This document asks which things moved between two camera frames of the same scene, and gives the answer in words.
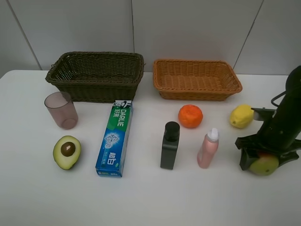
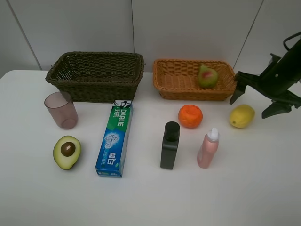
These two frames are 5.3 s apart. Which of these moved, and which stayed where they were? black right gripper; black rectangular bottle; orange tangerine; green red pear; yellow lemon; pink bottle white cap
Moved: black right gripper; green red pear
Stayed: orange tangerine; yellow lemon; pink bottle white cap; black rectangular bottle
